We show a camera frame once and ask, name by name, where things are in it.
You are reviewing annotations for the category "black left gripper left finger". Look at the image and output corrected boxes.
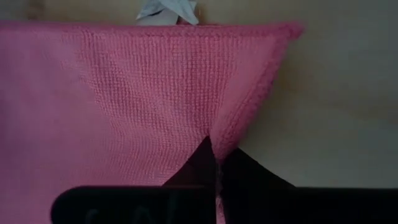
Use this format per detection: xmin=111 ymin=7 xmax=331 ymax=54
xmin=163 ymin=136 xmax=217 ymax=187

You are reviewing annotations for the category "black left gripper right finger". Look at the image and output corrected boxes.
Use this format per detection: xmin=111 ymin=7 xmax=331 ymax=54
xmin=219 ymin=147 xmax=295 ymax=189

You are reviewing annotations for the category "pink microfiber towel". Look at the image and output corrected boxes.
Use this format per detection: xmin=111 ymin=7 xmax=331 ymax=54
xmin=0 ymin=0 xmax=304 ymax=224

